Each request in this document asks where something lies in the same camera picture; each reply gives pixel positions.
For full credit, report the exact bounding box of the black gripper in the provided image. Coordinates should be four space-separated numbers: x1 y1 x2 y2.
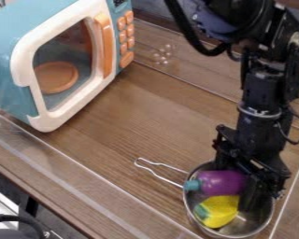
214 107 293 212

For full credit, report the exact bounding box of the purple toy eggplant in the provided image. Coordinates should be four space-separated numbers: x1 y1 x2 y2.
183 170 247 196

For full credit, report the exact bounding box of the silver pot with wire handle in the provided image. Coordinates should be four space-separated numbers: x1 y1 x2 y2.
135 158 274 239

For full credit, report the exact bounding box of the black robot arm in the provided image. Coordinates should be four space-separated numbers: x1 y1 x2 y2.
199 0 299 211

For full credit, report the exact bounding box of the yellow toy vegetable piece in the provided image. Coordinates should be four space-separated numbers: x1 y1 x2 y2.
194 195 239 229

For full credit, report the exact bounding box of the clear acrylic front barrier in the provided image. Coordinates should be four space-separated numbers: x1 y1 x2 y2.
0 115 202 239

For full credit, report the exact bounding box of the blue toy microwave oven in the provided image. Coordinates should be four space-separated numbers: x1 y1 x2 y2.
0 0 136 132

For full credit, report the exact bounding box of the black cable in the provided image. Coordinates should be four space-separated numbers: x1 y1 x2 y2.
163 0 232 57

